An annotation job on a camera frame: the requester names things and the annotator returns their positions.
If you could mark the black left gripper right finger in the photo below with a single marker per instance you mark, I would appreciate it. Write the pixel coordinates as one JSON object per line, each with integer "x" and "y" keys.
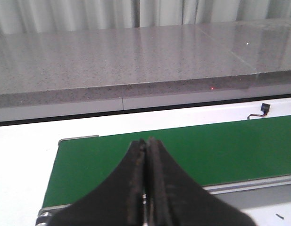
{"x": 175, "y": 199}

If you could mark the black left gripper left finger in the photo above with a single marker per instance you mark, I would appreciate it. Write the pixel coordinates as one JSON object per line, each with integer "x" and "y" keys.
{"x": 117, "y": 201}

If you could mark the green conveyor belt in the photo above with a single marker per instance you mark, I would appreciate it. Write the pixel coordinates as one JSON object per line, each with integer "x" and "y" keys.
{"x": 246, "y": 164}

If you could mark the grey stone counter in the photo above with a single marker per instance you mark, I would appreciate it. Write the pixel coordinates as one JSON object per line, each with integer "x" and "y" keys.
{"x": 58, "y": 74}

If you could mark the white curtain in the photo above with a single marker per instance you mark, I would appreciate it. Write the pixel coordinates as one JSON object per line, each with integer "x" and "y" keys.
{"x": 35, "y": 16}

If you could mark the black connector with wires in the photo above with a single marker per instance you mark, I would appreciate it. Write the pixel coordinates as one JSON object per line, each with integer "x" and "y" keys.
{"x": 265, "y": 108}

